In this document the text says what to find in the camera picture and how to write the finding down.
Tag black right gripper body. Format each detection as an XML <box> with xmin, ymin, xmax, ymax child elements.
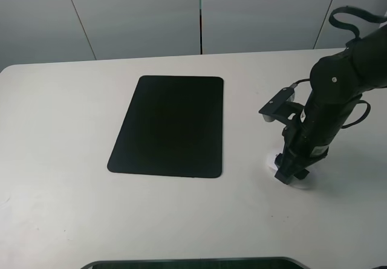
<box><xmin>286</xmin><ymin>95</ymin><xmax>354</xmax><ymax>157</ymax></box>

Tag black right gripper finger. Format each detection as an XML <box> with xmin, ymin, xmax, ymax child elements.
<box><xmin>296</xmin><ymin>169</ymin><xmax>309</xmax><ymax>180</ymax></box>
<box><xmin>275</xmin><ymin>147</ymin><xmax>305</xmax><ymax>185</ymax></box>

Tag white wireless computer mouse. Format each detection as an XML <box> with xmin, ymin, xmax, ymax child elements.
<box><xmin>265</xmin><ymin>150</ymin><xmax>317</xmax><ymax>190</ymax></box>

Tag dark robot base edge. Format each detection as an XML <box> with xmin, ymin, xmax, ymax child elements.
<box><xmin>82</xmin><ymin>257</ymin><xmax>307</xmax><ymax>269</ymax></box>

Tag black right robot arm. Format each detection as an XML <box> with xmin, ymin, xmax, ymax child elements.
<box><xmin>275</xmin><ymin>27</ymin><xmax>386</xmax><ymax>184</ymax></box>

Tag black rectangular mouse pad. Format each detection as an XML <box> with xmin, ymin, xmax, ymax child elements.
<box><xmin>107</xmin><ymin>75</ymin><xmax>224</xmax><ymax>178</ymax></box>

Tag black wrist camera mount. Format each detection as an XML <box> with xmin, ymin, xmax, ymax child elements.
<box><xmin>258</xmin><ymin>85</ymin><xmax>304</xmax><ymax>126</ymax></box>

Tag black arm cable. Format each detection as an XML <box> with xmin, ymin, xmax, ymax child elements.
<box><xmin>291</xmin><ymin>6</ymin><xmax>386</xmax><ymax>129</ymax></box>

